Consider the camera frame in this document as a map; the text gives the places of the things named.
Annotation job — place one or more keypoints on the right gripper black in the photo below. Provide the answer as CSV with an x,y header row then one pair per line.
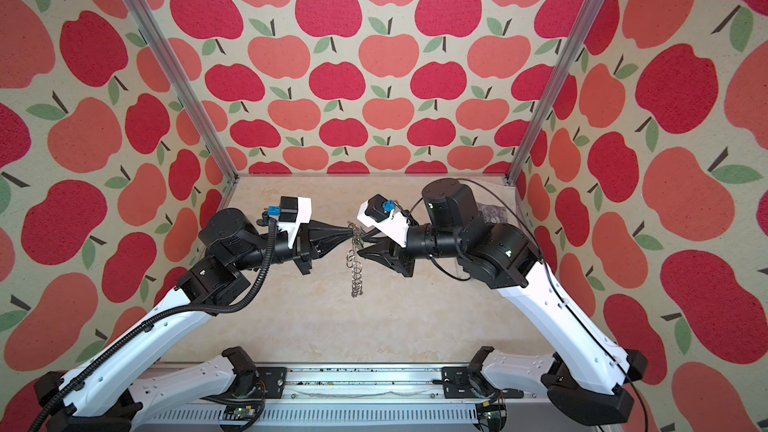
x,y
392,257

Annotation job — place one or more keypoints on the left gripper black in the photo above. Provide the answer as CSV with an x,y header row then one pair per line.
x,y
312,233

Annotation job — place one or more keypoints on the metal disc with key rings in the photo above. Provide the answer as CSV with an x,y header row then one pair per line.
x,y
353,261

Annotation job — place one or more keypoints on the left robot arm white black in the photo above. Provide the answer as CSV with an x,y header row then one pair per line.
x,y
109,393

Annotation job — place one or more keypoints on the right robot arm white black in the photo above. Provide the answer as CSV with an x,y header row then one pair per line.
x,y
588,377

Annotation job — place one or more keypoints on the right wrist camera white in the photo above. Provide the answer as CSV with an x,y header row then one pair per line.
x,y
384,215

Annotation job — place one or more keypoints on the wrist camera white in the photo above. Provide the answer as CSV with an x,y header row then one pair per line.
x,y
384,215
290,214

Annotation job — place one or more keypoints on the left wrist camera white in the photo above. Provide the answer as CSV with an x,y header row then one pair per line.
x,y
290,214

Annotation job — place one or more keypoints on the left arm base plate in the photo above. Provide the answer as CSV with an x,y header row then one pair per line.
x,y
267,383

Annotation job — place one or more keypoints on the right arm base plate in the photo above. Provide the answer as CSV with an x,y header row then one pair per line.
x,y
455,382

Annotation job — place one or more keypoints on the front aluminium rail frame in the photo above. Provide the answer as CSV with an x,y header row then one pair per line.
x,y
341,395

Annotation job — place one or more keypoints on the left aluminium corner post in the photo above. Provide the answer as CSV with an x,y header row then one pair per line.
x,y
178,79

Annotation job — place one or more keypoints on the aluminium corner post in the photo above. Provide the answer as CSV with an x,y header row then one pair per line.
x,y
573,45
178,79

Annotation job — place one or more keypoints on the right aluminium corner post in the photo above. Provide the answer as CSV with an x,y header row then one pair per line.
x,y
573,45

